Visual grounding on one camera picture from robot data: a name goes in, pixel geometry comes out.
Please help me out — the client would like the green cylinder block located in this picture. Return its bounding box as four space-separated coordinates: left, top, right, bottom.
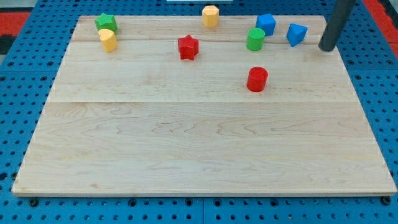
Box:
246 27 265 51

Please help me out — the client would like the green star block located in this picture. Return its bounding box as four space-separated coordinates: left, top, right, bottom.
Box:
95 13 118 33

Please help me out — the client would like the red cylinder block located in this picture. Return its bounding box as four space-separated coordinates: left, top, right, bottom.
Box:
246 67 268 92

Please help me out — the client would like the light wooden board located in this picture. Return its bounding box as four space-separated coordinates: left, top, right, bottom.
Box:
12 16 397 197

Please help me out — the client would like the yellow hexagon block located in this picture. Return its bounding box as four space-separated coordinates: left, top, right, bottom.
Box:
202 5 220 27

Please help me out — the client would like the red star block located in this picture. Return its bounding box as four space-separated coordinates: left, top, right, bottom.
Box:
177 35 199 60

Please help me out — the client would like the yellow heart block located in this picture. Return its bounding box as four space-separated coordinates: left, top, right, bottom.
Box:
98 29 118 53

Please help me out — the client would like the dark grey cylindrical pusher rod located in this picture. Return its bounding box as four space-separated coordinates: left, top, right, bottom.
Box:
318 0 356 52

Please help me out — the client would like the blue cube block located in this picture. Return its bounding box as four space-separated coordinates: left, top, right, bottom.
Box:
256 14 276 36

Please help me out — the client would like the blue triangular prism block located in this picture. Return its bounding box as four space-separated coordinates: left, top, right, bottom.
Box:
286 24 308 47

